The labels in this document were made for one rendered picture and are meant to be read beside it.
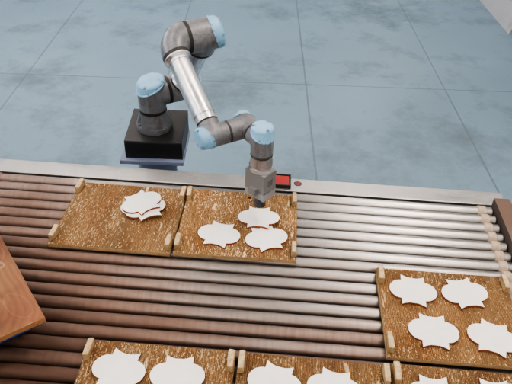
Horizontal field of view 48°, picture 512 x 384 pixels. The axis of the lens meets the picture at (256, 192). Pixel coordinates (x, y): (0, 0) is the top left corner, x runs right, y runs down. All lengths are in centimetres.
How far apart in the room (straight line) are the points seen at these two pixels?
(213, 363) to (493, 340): 80
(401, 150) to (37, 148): 259
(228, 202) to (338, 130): 241
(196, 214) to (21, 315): 71
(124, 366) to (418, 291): 90
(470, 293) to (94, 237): 123
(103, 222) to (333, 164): 228
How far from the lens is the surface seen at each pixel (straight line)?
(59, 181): 236
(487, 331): 185
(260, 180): 190
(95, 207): 216
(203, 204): 212
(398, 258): 202
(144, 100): 241
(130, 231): 203
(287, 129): 439
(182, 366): 162
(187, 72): 196
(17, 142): 446
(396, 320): 180
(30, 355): 177
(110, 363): 166
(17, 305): 173
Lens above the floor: 226
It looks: 37 degrees down
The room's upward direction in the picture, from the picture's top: 2 degrees clockwise
